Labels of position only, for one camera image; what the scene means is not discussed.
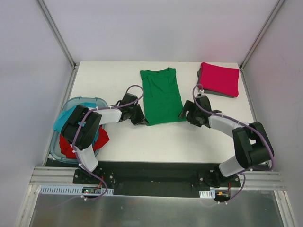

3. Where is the blue plastic basket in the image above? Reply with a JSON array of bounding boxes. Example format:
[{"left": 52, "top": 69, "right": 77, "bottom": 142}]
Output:
[{"left": 49, "top": 97, "right": 108, "bottom": 164}]

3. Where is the right aluminium frame post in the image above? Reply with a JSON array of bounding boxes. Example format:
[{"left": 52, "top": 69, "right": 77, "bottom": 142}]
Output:
[{"left": 240, "top": 0, "right": 286, "bottom": 71}]

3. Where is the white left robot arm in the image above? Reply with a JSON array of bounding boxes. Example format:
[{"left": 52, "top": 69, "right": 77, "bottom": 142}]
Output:
[{"left": 54, "top": 93, "right": 149, "bottom": 184}]

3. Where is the left white cable duct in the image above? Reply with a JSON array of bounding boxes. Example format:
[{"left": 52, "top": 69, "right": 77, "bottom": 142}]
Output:
[{"left": 40, "top": 185, "right": 114, "bottom": 197}]

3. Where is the left aluminium frame post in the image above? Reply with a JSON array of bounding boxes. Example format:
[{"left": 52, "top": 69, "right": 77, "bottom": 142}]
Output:
[{"left": 36, "top": 0, "right": 76, "bottom": 69}]

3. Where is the white cable duct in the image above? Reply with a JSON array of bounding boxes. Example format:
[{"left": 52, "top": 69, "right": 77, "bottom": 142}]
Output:
[
  {"left": 199, "top": 190, "right": 216, "bottom": 199},
  {"left": 40, "top": 185, "right": 114, "bottom": 197}
]

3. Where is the red t shirt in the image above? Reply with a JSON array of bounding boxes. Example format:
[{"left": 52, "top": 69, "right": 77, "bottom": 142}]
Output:
[{"left": 59, "top": 125, "right": 110, "bottom": 159}]

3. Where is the right white cable duct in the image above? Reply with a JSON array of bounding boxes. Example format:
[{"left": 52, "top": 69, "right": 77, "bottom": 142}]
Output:
[{"left": 199, "top": 190, "right": 216, "bottom": 199}]

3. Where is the folded magenta t shirt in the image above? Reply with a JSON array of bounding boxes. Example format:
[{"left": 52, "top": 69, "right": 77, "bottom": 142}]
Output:
[{"left": 197, "top": 62, "right": 239, "bottom": 97}]

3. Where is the green t shirt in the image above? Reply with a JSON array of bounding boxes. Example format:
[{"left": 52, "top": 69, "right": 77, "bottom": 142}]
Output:
[{"left": 140, "top": 68, "right": 185, "bottom": 126}]

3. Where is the folded grey t shirt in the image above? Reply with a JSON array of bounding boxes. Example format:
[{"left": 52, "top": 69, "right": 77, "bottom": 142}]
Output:
[{"left": 197, "top": 68, "right": 239, "bottom": 98}]

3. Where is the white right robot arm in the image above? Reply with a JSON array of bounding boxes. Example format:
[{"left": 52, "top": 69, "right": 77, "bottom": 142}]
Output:
[{"left": 178, "top": 95, "right": 274, "bottom": 187}]

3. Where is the aluminium front rail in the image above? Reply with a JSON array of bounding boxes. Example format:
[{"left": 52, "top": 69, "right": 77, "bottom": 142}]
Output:
[{"left": 29, "top": 166, "right": 76, "bottom": 186}]

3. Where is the teal t shirt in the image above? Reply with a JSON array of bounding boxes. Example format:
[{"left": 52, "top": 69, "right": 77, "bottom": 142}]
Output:
[{"left": 53, "top": 103, "right": 101, "bottom": 150}]

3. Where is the aluminium frame post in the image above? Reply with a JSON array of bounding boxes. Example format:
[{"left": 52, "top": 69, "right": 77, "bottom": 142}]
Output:
[
  {"left": 240, "top": 0, "right": 286, "bottom": 71},
  {"left": 36, "top": 0, "right": 76, "bottom": 69}
]

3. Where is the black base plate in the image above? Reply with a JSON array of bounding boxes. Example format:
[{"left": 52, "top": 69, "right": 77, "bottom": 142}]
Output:
[{"left": 45, "top": 158, "right": 270, "bottom": 197}]

